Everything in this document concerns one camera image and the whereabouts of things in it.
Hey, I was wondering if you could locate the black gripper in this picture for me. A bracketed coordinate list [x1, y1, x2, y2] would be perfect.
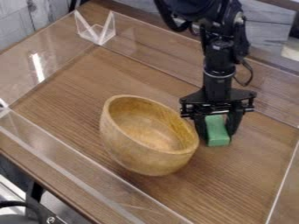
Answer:
[180, 88, 257, 140]

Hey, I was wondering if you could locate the green rectangular block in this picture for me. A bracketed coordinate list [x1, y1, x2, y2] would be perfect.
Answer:
[205, 115, 229, 147]

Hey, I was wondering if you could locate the brown wooden bowl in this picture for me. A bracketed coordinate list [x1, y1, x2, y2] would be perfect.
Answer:
[99, 94, 200, 176]

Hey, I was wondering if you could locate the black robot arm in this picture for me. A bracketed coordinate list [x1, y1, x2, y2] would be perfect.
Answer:
[153, 0, 257, 145]

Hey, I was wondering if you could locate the black metal table leg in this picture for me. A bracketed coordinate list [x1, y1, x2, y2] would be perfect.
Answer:
[25, 181, 45, 203]

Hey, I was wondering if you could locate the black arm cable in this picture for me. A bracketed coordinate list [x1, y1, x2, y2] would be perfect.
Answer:
[153, 0, 196, 33]

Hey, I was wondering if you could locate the clear acrylic corner bracket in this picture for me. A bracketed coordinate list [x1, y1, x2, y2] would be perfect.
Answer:
[73, 10, 116, 46]

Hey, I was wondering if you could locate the black cable under table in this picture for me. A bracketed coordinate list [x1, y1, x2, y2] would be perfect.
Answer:
[0, 200, 48, 224]

